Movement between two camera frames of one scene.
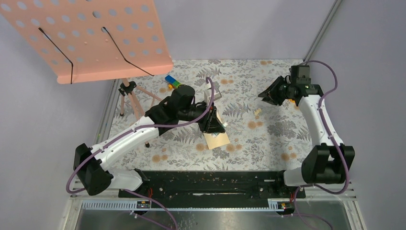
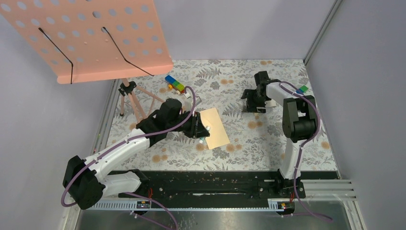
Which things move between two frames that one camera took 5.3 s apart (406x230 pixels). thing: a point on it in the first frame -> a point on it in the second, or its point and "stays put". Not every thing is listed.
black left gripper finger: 215,125 -> 200,131
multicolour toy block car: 172,82 stays put
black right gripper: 272,88 -> 252,107
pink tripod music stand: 86,40 stays put
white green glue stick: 215,134 -> 203,139
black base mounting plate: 186,185 stays put
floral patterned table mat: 256,135 stays put
